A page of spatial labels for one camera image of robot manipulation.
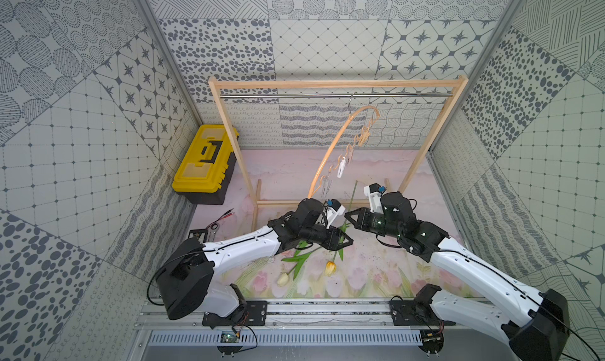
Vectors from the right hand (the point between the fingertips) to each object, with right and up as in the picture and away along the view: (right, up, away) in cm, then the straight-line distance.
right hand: (347, 217), depth 75 cm
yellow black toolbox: (-53, +14, +14) cm, 56 cm away
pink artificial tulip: (-16, -18, +10) cm, 26 cm away
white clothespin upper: (-2, +16, -3) cm, 17 cm away
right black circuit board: (+26, -38, -3) cm, 46 cm away
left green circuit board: (-37, -37, -3) cm, 52 cm away
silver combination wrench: (-51, -8, +18) cm, 54 cm away
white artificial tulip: (-21, -22, +5) cm, 31 cm away
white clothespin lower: (-7, +11, -9) cm, 16 cm away
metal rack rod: (-26, +48, +26) cm, 61 cm away
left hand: (+1, -6, -2) cm, 6 cm away
